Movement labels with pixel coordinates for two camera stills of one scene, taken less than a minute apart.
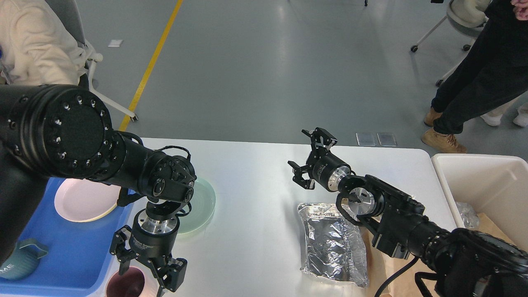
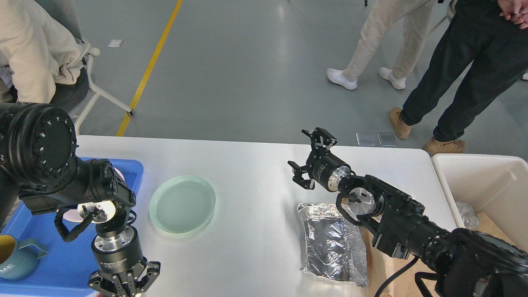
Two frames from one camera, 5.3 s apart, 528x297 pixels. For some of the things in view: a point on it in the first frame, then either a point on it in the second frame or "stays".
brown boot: x=432 y=116 → x=402 y=130
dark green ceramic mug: x=24 y=260 stays
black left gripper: x=152 y=239 → x=121 y=255
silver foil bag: x=333 y=246 stays
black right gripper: x=327 y=168 stays
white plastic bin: x=497 y=185 stays
